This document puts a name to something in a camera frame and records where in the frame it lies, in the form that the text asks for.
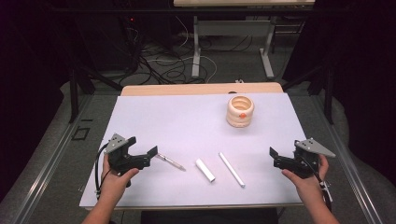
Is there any black horizontal bar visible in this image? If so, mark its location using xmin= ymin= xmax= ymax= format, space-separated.
xmin=52 ymin=7 xmax=344 ymax=15

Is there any black metal stand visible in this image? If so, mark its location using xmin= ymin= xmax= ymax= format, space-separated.
xmin=281 ymin=62 xmax=335 ymax=125
xmin=68 ymin=62 xmax=123 ymax=124

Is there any dark equipment with red light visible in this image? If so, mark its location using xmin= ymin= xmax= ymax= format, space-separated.
xmin=90 ymin=12 xmax=141 ymax=73

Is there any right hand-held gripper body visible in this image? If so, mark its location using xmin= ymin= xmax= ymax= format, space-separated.
xmin=273 ymin=137 xmax=337 ymax=179

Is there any aluminium rail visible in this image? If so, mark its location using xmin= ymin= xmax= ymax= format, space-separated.
xmin=12 ymin=94 xmax=93 ymax=224
xmin=314 ymin=92 xmax=385 ymax=224

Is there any right hand-held gripper black cable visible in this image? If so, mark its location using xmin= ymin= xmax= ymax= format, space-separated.
xmin=302 ymin=157 xmax=334 ymax=213

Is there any white floor cable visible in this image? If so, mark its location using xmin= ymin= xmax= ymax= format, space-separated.
xmin=146 ymin=15 xmax=219 ymax=84

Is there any long white pen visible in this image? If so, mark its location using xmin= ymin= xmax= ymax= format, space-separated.
xmin=218 ymin=151 xmax=246 ymax=189

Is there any person's left hand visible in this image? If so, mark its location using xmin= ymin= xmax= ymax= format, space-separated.
xmin=98 ymin=153 xmax=140 ymax=203

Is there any person's dark clothing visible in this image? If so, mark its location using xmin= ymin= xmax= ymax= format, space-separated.
xmin=140 ymin=208 xmax=279 ymax=224

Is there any silver pen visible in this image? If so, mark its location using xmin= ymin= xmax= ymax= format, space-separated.
xmin=155 ymin=152 xmax=187 ymax=172

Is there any dark curtain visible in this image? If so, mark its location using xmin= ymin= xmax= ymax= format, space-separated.
xmin=281 ymin=0 xmax=396 ymax=180
xmin=0 ymin=0 xmax=74 ymax=202

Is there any cream ribbed pen holder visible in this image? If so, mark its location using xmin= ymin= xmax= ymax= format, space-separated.
xmin=226 ymin=94 xmax=255 ymax=129

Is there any short white cylinder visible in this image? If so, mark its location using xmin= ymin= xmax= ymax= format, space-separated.
xmin=194 ymin=158 xmax=217 ymax=183

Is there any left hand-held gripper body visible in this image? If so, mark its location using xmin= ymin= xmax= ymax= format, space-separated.
xmin=105 ymin=133 xmax=145 ymax=175

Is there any left hand-held gripper black cable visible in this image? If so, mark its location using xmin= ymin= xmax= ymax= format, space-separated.
xmin=94 ymin=143 xmax=110 ymax=201

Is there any tangle of black floor cables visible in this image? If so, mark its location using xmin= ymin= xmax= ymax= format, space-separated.
xmin=124 ymin=18 xmax=253 ymax=86

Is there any hand-held gripper black cable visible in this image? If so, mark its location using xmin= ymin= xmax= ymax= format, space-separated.
xmin=302 ymin=157 xmax=334 ymax=213
xmin=94 ymin=143 xmax=110 ymax=201

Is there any wooden table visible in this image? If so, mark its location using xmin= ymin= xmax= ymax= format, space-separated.
xmin=79 ymin=82 xmax=331 ymax=212

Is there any light desk with metal legs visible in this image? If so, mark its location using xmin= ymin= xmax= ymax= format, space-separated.
xmin=173 ymin=0 xmax=316 ymax=79

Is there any white table mat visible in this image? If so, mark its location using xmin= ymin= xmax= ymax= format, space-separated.
xmin=78 ymin=92 xmax=330 ymax=209

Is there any person's right hand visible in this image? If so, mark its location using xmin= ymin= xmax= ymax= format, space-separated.
xmin=281 ymin=154 xmax=331 ymax=201

